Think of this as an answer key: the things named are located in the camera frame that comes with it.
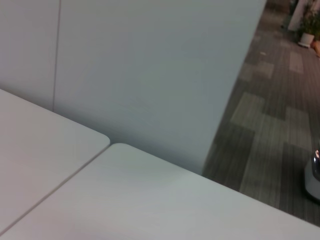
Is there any white partition panel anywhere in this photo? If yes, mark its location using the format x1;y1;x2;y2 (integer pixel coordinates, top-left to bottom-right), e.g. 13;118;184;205
0;0;62;114
53;0;269;176

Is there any potted plant in white pot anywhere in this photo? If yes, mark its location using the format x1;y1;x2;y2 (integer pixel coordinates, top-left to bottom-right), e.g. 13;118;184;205
296;2;320;48

